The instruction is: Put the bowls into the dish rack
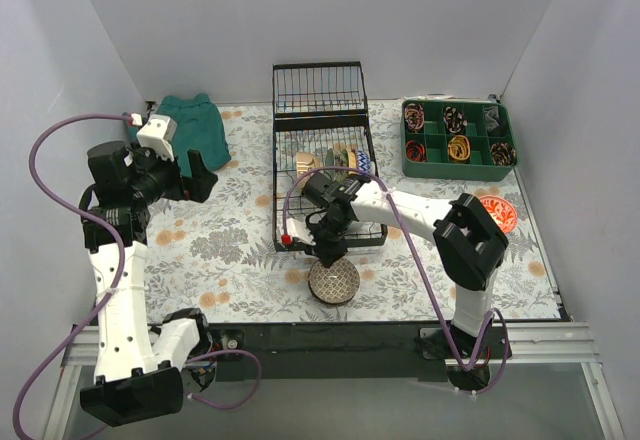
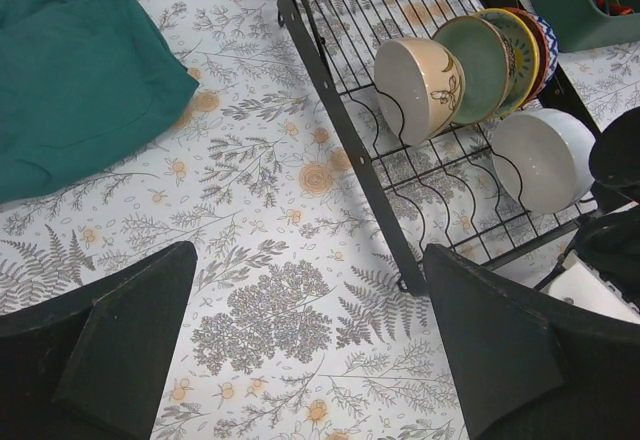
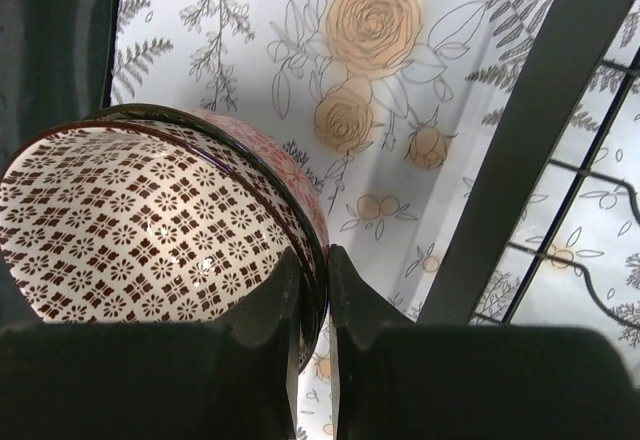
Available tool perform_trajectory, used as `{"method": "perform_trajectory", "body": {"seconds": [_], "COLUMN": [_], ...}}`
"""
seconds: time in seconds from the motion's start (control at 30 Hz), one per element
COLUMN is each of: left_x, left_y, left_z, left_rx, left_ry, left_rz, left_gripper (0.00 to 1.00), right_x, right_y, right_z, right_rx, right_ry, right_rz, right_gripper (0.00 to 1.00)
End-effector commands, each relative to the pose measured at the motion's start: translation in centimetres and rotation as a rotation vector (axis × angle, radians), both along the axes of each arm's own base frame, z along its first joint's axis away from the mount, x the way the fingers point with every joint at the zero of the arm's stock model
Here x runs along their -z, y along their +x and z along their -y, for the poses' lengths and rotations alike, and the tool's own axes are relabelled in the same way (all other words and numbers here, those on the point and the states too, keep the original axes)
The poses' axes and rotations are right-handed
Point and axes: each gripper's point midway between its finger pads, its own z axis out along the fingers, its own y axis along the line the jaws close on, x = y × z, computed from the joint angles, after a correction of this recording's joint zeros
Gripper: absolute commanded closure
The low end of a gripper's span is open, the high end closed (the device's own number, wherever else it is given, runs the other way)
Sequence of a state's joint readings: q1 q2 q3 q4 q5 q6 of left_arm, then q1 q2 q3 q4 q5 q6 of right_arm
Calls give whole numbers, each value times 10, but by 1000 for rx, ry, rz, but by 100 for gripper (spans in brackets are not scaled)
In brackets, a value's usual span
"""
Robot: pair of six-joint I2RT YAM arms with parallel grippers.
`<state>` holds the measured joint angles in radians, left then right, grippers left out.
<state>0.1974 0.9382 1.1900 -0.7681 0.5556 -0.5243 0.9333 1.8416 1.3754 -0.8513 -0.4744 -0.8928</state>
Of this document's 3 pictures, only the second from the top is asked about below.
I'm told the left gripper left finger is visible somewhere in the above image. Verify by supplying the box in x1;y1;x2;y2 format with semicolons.
1;241;197;439

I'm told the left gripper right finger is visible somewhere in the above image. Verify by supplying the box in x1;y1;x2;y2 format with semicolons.
423;244;639;439

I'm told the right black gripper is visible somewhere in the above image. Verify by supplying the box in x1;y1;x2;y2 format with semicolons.
563;109;639;280

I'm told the plain white bowl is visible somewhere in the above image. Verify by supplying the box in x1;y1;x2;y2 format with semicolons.
491;108;595;214

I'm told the black wire dish rack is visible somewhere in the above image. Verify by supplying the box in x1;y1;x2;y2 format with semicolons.
278;0;601;296

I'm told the yellow sun pattern bowl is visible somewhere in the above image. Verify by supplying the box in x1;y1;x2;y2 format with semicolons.
474;8;540;117

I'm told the blue zigzag red bowl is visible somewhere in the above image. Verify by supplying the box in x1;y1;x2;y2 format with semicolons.
506;7;559;103

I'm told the green celadon bowl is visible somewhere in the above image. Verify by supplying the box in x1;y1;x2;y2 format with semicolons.
433;16;512;125

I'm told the beige white bowl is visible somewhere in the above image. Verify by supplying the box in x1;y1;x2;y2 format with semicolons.
374;37;465;146

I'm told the green cloth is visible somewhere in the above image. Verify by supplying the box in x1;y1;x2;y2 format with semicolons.
1;0;198;202

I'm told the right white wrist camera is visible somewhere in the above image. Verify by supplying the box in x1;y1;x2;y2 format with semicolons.
535;253;639;324

